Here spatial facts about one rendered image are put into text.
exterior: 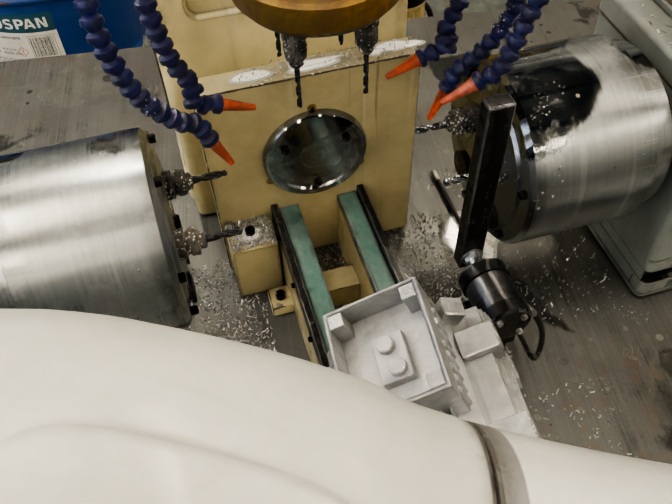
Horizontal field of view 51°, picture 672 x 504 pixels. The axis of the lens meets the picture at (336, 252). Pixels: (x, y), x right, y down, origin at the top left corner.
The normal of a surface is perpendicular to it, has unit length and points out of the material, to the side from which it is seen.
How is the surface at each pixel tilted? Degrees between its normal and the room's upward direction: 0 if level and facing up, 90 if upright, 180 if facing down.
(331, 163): 90
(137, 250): 51
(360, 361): 23
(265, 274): 90
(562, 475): 34
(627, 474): 46
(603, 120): 39
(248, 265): 90
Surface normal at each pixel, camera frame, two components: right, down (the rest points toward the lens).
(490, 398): -0.40, -0.50
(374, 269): -0.02, -0.62
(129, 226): 0.16, 0.00
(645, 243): -0.96, 0.23
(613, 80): 0.06, -0.37
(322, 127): 0.28, 0.75
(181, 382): 0.27, -0.85
